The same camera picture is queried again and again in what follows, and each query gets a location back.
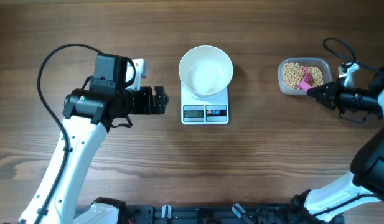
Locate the pile of soybeans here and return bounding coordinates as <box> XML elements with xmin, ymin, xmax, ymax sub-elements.
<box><xmin>281</xmin><ymin>63</ymin><xmax>324</xmax><ymax>90</ymax></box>

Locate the white bowl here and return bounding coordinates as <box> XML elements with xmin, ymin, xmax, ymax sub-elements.
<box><xmin>178</xmin><ymin>45</ymin><xmax>233</xmax><ymax>98</ymax></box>

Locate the pink plastic scoop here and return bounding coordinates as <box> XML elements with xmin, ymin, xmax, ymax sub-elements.
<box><xmin>297</xmin><ymin>67</ymin><xmax>312</xmax><ymax>92</ymax></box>

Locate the white digital kitchen scale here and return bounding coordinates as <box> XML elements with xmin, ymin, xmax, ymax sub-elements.
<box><xmin>180</xmin><ymin>83</ymin><xmax>230</xmax><ymax>125</ymax></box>

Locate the clear plastic container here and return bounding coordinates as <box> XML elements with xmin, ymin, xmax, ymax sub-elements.
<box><xmin>278</xmin><ymin>57</ymin><xmax>332</xmax><ymax>95</ymax></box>

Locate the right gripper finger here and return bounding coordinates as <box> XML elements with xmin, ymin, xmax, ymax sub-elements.
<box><xmin>307</xmin><ymin>91</ymin><xmax>330</xmax><ymax>109</ymax></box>
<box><xmin>307</xmin><ymin>81</ymin><xmax>335</xmax><ymax>95</ymax></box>

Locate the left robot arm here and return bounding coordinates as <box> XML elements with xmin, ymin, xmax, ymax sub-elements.
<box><xmin>19</xmin><ymin>53</ymin><xmax>168</xmax><ymax>223</ymax></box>

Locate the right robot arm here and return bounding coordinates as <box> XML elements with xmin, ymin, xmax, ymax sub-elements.
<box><xmin>284</xmin><ymin>67</ymin><xmax>384</xmax><ymax>223</ymax></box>

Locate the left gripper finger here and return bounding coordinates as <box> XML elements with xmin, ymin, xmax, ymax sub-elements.
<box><xmin>154</xmin><ymin>86</ymin><xmax>169</xmax><ymax>106</ymax></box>
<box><xmin>152</xmin><ymin>105</ymin><xmax>167</xmax><ymax>115</ymax></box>

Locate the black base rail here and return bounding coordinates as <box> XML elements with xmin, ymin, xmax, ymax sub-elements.
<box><xmin>75</xmin><ymin>197</ymin><xmax>345</xmax><ymax>224</ymax></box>

